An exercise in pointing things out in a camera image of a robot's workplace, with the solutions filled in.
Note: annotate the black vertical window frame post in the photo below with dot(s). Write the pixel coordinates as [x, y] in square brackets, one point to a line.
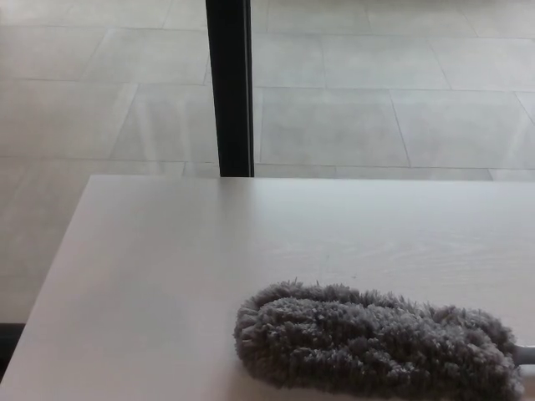
[230, 87]

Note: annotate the grey fluffy microfibre duster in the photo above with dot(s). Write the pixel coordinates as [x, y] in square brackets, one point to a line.
[359, 338]

